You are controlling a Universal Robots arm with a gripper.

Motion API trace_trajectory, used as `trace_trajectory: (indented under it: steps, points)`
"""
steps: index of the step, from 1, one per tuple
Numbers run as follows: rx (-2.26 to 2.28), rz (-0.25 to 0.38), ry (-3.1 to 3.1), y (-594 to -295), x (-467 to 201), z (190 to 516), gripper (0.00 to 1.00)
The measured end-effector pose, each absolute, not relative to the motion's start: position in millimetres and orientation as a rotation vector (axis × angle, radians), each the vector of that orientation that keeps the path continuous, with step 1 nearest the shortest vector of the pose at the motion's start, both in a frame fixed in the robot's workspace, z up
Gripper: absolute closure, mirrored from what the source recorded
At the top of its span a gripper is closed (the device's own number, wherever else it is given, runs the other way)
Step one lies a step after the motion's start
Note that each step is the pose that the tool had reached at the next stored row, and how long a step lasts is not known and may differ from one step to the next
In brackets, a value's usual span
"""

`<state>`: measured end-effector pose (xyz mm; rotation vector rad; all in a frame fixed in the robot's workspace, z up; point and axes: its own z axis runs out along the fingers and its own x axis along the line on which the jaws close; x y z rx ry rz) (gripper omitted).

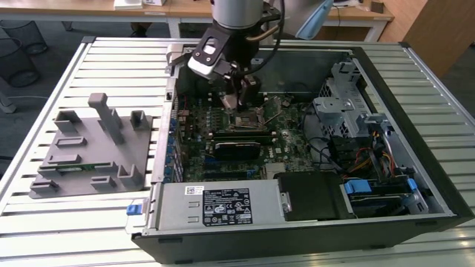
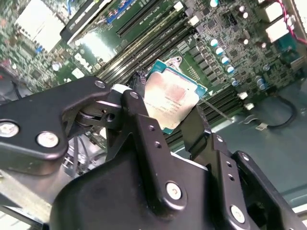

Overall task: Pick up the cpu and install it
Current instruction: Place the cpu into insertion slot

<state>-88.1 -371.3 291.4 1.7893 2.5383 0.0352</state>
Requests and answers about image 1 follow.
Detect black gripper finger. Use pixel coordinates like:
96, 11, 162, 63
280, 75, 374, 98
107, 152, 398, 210
239, 76, 260, 112

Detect metal socket cover frame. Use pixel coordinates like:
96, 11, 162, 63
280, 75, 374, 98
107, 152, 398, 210
259, 96, 287, 125

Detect thin wire locking lever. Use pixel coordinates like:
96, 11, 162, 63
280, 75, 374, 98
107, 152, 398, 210
230, 125, 268, 132

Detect CPU socket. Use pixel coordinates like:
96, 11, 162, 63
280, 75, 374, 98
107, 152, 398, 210
224, 107, 270, 131

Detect green motherboard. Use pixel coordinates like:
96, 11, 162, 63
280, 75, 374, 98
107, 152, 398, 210
174, 93, 330, 183

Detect black graphics card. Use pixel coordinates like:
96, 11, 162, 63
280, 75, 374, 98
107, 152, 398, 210
214, 141, 263, 161

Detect silver metal drive cage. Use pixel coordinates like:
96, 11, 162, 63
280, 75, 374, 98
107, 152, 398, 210
311, 62, 394, 140

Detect silver finned heatsink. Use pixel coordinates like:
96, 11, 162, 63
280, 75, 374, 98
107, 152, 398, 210
266, 163, 288, 179

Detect wooden desk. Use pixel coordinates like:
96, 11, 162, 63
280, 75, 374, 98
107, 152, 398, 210
0, 0, 183, 38
168, 0, 396, 42

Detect white box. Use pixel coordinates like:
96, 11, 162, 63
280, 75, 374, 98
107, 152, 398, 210
113, 0, 144, 11

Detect blue disk carrier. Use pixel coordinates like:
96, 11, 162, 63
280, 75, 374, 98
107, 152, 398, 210
343, 179, 374, 195

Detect grey power supply unit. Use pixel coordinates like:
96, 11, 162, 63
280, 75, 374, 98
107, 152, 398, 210
147, 179, 294, 230

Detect grey parts rack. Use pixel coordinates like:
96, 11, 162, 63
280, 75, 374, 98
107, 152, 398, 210
28, 93, 154, 200

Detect green RAM stick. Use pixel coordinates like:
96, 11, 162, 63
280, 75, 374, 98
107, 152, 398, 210
57, 164, 96, 172

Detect wooden cabinet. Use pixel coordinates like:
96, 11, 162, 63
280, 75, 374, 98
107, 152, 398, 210
378, 0, 475, 78

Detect black PC case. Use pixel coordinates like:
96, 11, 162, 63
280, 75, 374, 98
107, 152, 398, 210
124, 41, 475, 265

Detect silver camera bracket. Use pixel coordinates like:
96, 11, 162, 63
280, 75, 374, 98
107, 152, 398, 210
220, 93, 240, 112

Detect bronze hose loop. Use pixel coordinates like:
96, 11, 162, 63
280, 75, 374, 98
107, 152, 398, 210
246, 26, 279, 42

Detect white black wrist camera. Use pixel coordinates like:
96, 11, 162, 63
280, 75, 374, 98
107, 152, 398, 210
187, 27, 234, 82

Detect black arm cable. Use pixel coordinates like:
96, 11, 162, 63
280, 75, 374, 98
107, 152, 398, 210
252, 0, 288, 76

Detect coloured power wires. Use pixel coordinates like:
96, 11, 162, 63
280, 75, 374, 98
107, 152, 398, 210
343, 147, 396, 180

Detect black wire wastebasket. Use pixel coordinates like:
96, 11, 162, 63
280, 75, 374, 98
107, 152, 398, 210
0, 37, 41, 88
0, 21, 49, 55

